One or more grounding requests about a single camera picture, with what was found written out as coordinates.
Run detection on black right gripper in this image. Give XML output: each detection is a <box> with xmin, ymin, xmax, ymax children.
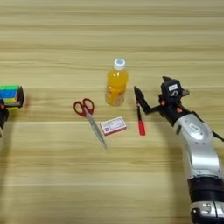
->
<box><xmin>133</xmin><ymin>75</ymin><xmax>193</xmax><ymax>127</ymax></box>

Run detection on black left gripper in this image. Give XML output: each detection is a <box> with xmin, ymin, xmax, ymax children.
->
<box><xmin>0</xmin><ymin>85</ymin><xmax>25</xmax><ymax>130</ymax></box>

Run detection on colourful puzzle cube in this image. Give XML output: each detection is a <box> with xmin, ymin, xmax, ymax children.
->
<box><xmin>0</xmin><ymin>84</ymin><xmax>22</xmax><ymax>111</ymax></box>

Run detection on orange juice bottle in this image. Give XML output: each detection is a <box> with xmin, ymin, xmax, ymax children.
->
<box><xmin>104</xmin><ymin>58</ymin><xmax>130</xmax><ymax>108</ymax></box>

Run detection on red white card box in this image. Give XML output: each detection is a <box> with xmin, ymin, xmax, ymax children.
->
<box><xmin>99</xmin><ymin>116</ymin><xmax>128</xmax><ymax>137</ymax></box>

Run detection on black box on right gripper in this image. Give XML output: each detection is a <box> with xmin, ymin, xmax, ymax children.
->
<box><xmin>160</xmin><ymin>79</ymin><xmax>184</xmax><ymax>103</ymax></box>

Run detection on red black marker pen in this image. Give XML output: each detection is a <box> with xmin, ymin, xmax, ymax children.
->
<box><xmin>135</xmin><ymin>98</ymin><xmax>146</xmax><ymax>137</ymax></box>

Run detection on red handled scissors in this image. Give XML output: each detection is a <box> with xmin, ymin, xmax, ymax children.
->
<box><xmin>73</xmin><ymin>97</ymin><xmax>109</xmax><ymax>151</ymax></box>

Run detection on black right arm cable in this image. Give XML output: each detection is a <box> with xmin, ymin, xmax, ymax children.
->
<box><xmin>211</xmin><ymin>129</ymin><xmax>224</xmax><ymax>143</ymax></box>

